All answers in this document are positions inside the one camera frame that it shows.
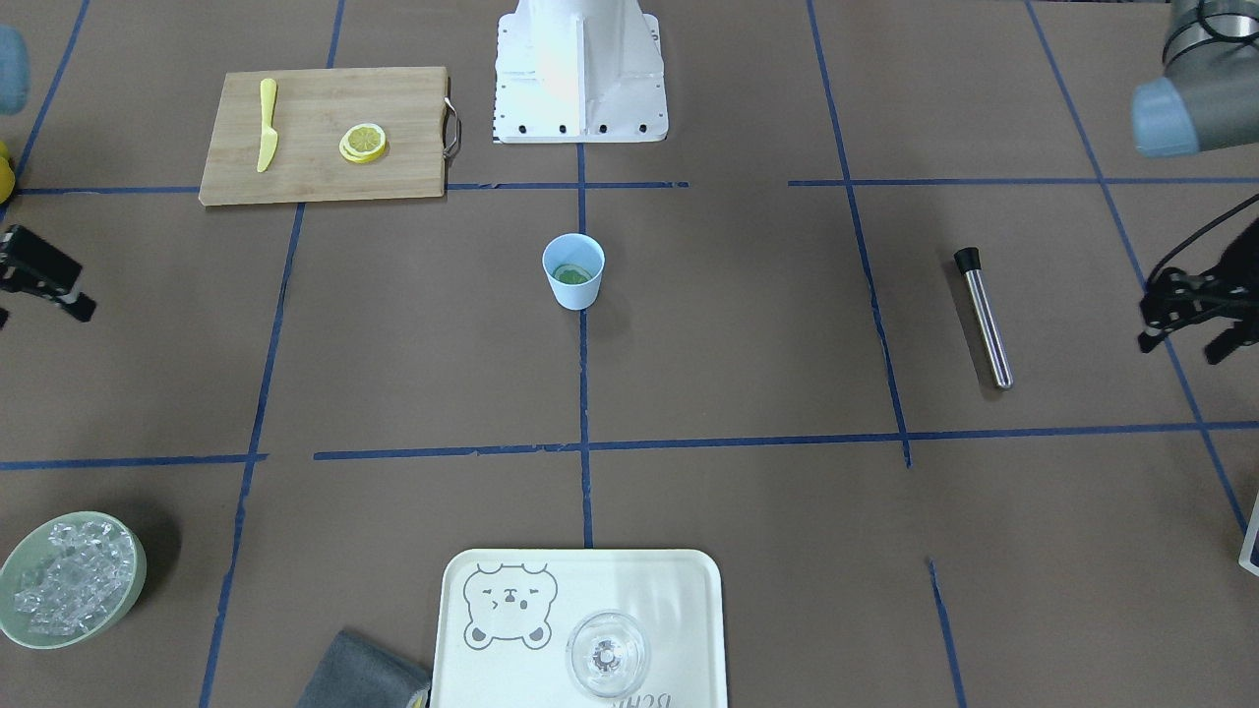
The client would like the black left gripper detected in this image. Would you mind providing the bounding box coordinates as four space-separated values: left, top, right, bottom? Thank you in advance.
1137 220 1258 367

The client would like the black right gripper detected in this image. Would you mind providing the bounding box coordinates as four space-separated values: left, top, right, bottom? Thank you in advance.
1 224 97 323

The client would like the steel muddler black tip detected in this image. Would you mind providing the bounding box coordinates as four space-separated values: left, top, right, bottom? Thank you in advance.
953 247 1013 391

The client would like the single lemon slice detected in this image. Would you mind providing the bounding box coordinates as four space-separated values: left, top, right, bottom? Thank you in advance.
550 262 593 286

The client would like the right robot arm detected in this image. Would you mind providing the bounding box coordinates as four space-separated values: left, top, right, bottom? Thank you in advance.
1 26 97 323

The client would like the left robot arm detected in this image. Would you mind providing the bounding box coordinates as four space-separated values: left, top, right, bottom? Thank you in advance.
1131 1 1258 367

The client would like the whole yellow lemon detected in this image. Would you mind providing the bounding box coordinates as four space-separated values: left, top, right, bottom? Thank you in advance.
0 141 18 207

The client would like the light blue plastic cup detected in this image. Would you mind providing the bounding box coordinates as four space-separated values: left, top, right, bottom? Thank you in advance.
541 233 606 311

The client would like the white blue box corner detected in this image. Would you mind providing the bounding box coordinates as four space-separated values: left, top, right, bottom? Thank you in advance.
1238 499 1259 577

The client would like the yellow plastic knife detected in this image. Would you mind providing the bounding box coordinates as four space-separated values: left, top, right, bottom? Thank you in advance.
256 77 279 173

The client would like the green bowl of ice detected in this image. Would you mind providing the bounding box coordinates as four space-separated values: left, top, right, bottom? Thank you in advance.
1 511 149 650

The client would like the bamboo cutting board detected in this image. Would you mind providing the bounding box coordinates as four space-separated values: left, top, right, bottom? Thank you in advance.
198 67 453 207

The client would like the grey folded cloth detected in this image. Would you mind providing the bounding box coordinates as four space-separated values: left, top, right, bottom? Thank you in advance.
296 630 432 707

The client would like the cream bear tray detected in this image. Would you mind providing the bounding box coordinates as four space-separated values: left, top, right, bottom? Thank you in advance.
431 551 728 707

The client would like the clear wine glass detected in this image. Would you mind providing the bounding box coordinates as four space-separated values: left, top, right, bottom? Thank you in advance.
567 610 651 700

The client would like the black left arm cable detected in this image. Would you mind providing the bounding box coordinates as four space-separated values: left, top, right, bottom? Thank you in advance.
1144 193 1259 296

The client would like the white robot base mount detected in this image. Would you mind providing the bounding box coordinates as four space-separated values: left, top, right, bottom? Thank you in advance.
492 1 670 145

